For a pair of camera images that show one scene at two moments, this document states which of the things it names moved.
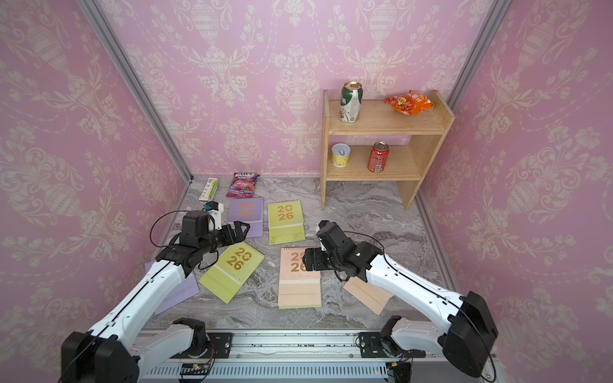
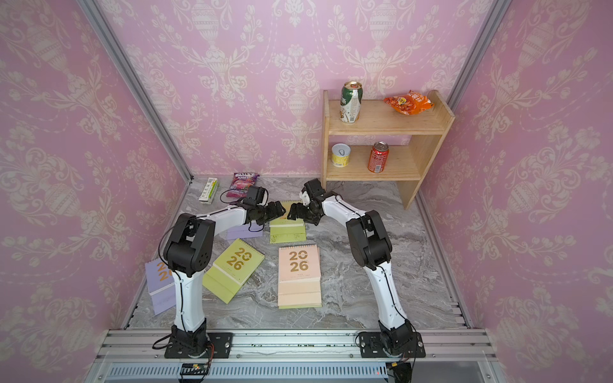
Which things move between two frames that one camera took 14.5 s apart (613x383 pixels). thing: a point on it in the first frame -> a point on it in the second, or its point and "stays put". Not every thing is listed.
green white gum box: [210, 190] stays put
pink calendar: [373, 297] -> [299, 275]
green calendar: [231, 268] stays put
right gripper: [318, 253] -> [299, 215]
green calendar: [298, 307] stays put
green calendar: [286, 223] stays put
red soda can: [377, 157] stays put
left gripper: [240, 235] -> [276, 213]
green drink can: [350, 102] stays put
